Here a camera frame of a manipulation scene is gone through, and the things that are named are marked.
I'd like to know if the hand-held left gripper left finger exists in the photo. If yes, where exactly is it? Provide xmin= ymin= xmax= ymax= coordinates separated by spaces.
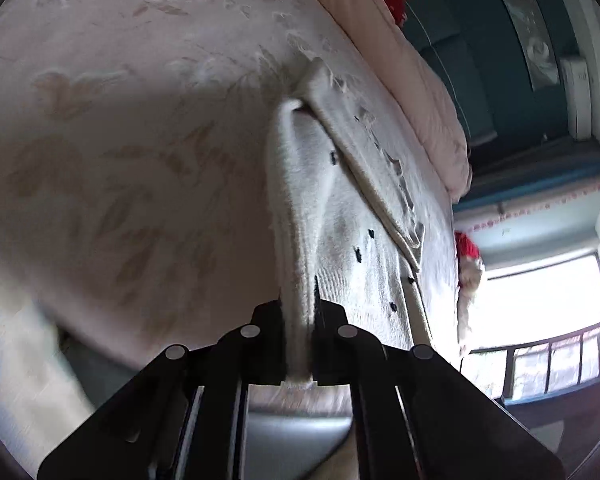
xmin=37 ymin=300 xmax=286 ymax=480

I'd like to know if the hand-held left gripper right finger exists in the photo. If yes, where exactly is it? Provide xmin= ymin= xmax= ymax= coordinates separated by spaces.
xmin=312 ymin=279 xmax=566 ymax=480

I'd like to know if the cream knit sweater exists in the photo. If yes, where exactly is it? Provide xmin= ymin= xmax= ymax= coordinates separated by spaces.
xmin=266 ymin=57 xmax=433 ymax=391

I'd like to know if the white fluffy cloth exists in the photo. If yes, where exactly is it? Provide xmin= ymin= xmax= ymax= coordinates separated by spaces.
xmin=455 ymin=255 xmax=486 ymax=357

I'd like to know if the red cloth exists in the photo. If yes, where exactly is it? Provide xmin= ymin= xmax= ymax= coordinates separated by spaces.
xmin=454 ymin=231 xmax=482 ymax=261

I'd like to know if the dark window railing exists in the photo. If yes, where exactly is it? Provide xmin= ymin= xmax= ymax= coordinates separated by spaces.
xmin=462 ymin=322 xmax=600 ymax=401

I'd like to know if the pink butterfly blanket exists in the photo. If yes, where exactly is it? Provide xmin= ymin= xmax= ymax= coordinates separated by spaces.
xmin=0 ymin=0 xmax=458 ymax=461

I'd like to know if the pink duvet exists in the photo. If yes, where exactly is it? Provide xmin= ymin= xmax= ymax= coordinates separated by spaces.
xmin=290 ymin=0 xmax=473 ymax=201

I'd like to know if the teal headboard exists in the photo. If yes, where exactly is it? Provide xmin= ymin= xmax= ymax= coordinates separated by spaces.
xmin=380 ymin=0 xmax=571 ymax=147

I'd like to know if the red hanging ornament string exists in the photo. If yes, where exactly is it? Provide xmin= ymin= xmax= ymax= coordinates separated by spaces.
xmin=467 ymin=187 xmax=600 ymax=231

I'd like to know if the white wall unit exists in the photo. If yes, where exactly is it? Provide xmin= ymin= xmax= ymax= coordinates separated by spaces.
xmin=559 ymin=57 xmax=595 ymax=142

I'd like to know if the floral wall panel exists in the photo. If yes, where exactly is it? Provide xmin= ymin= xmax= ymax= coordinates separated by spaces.
xmin=482 ymin=0 xmax=561 ymax=92

